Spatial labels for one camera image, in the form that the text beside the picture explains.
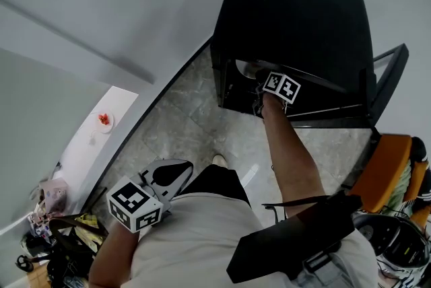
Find orange chair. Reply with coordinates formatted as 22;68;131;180
347;133;431;224

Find small plate with red fruit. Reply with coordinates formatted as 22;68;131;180
96;111;115;135

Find person's left forearm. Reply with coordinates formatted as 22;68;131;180
88;221;141;288

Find black chest-mounted device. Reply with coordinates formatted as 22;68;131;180
226;191;364;285

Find person's beige shirt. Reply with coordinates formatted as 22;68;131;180
123;192;381;288

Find black mini fridge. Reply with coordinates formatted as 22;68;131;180
209;0;410;130

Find person's black shorts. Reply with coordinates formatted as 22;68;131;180
180;164;253;207

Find person's light shoe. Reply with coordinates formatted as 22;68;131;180
212;153;229;168

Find pink patterned bag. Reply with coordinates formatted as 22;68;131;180
38;178;71;214

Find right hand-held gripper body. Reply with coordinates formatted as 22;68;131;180
252;69;302;118

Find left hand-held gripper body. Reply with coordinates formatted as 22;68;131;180
106;166;174;234

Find person's right forearm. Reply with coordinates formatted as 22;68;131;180
261;92;327;217

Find pale green striped cushion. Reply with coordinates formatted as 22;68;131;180
387;158;416;213

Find yellow checked cloth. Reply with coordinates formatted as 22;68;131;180
74;212;104;249

